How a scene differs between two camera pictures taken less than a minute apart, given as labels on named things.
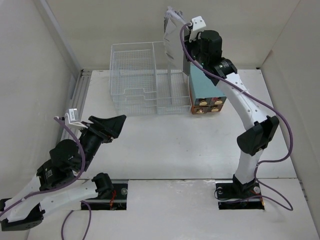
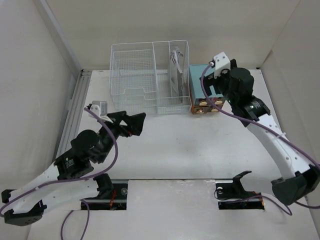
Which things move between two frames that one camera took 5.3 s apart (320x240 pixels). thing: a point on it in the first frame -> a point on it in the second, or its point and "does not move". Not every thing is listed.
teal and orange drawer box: x=205 y=96 does not move
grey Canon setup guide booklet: x=186 y=65 -> x=175 y=84
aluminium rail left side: x=78 y=100 does not move
